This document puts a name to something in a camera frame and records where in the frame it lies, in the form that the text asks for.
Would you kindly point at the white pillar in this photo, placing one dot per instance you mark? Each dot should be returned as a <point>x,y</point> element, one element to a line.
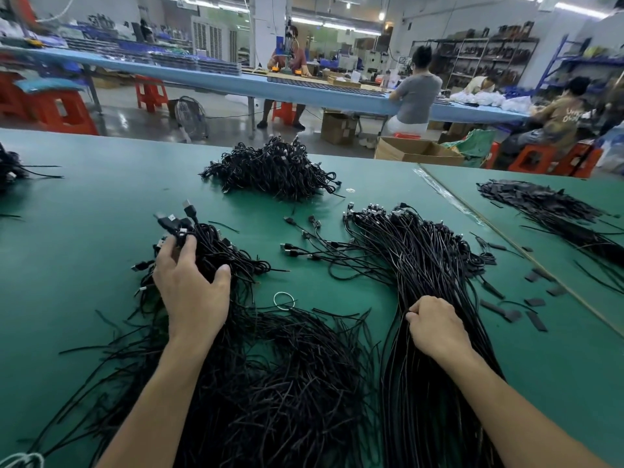
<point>270,29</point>

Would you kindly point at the person's right forearm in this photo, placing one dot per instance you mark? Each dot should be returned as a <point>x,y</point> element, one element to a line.
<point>526,414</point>

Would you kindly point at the red plastic stool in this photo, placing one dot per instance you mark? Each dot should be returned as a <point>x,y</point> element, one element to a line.
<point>284,113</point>
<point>534,159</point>
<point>152,94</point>
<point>10,95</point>

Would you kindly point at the long blue workbench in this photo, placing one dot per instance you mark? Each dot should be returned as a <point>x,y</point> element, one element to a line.
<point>255,84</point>

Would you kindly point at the blue metal rack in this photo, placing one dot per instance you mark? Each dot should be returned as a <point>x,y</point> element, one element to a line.
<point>580,61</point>

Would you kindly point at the person's right hand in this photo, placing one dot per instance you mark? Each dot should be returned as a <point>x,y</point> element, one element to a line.
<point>439,326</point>

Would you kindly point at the green bag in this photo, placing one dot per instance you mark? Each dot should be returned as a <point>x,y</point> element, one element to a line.
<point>475,146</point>

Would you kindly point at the red stool with blue seat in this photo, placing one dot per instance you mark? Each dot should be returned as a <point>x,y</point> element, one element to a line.
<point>58,107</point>

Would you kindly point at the pile of white bags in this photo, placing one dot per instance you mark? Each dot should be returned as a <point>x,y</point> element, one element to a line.
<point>492,97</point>

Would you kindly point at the small cardboard box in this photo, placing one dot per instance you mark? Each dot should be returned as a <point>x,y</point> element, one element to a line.
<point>339,127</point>

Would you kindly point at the person's left hand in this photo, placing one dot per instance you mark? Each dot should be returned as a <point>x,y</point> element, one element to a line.
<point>195,297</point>

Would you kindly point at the person's left forearm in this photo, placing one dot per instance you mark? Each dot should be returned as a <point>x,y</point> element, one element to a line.
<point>151,409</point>

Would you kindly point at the open cardboard box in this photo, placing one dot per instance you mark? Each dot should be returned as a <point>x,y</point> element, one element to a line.
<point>419,151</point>

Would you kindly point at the scattered dark tie pieces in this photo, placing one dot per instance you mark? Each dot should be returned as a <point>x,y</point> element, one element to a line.
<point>536,320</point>

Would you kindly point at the grey floor fan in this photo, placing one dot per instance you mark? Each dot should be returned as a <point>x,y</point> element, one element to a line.
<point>189,119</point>

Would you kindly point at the metal storage shelf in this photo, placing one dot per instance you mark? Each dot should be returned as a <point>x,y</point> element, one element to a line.
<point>483,55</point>

